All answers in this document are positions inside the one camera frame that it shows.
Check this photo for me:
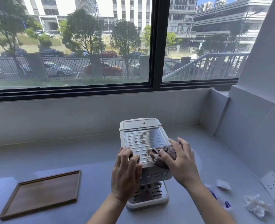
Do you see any person's right hand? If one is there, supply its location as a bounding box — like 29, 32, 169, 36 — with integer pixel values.
156, 137, 202, 190

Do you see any person's left hand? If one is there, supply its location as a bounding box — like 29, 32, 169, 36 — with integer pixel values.
111, 147, 143, 204

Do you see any brown cleaning cloth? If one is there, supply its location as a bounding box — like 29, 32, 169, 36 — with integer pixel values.
150, 144, 178, 168

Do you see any white coffee machine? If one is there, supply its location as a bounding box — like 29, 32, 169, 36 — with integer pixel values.
119, 117, 173, 209

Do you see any person's right forearm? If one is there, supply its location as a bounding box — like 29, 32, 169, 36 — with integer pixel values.
186, 181, 236, 224

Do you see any person's left forearm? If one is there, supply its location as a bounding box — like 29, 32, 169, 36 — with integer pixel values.
86, 193, 129, 224

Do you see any white and blue sachet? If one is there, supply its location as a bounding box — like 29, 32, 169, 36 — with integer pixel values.
203, 183, 219, 200
221, 199, 233, 211

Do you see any torn white wrapper piece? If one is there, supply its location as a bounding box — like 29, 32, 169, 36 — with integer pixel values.
216, 179, 232, 191

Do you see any brown wooden tray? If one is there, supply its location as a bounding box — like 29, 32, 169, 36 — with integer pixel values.
0, 170, 81, 221

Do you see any white stair railing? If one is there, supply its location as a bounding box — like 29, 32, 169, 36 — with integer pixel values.
163, 52, 250, 81

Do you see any crumpled white tissue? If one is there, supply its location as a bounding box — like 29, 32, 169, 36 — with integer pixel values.
243, 194, 272, 219

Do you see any small red car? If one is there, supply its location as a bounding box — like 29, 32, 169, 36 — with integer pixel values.
102, 50, 118, 58

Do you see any black metal fence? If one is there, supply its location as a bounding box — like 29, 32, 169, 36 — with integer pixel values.
0, 56, 150, 79

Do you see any white car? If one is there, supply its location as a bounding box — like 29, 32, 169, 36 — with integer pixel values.
42, 61, 73, 77

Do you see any slim green tree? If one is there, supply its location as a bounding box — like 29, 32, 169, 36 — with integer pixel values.
110, 19, 142, 80

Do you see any dark car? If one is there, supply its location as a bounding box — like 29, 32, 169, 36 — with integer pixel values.
38, 49, 65, 58

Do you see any bushy green tree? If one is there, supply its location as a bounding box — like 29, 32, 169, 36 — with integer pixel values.
61, 9, 104, 55

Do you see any large green tree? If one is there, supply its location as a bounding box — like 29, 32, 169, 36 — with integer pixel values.
0, 0, 43, 76

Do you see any white wall socket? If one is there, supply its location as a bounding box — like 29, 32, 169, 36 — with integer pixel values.
260, 171, 275, 201

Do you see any black window frame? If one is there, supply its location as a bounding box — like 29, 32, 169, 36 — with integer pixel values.
0, 0, 239, 103

